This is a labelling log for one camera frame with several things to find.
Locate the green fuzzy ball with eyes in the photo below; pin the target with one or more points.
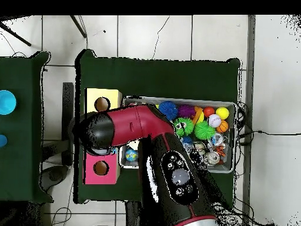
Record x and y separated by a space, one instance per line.
183 127

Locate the purple spiky ball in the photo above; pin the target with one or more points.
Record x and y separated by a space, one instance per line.
186 111

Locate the wooden box with three holes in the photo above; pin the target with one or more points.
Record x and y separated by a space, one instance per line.
94 101

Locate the blue round bowl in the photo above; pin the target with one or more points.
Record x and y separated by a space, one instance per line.
5 102

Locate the dark grey stand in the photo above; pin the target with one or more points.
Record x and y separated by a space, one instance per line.
68 94

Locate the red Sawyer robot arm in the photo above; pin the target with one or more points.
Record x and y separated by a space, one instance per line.
136 122

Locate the black stand leg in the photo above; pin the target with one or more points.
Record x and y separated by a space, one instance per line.
79 27
16 36

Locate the dark green side table cloth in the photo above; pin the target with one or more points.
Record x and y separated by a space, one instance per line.
23 165

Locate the green spiky ball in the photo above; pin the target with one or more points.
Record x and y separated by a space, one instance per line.
204 131

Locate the white baseball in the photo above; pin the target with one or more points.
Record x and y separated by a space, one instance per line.
215 120

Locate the blue spiky ball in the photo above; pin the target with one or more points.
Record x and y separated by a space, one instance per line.
168 111

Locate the small orange basketball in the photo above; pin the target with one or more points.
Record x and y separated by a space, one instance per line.
223 126

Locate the yellow ball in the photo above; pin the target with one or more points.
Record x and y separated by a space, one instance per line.
222 113

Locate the red orange ball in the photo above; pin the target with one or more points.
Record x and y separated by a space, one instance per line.
209 111

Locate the clear mesh bin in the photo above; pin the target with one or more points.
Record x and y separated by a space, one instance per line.
228 167

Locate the small globe ball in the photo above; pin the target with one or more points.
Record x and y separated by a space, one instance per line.
131 155

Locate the crushed metal can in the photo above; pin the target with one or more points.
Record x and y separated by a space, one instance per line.
213 158

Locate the small blue cup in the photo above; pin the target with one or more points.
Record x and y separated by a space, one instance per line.
2 141

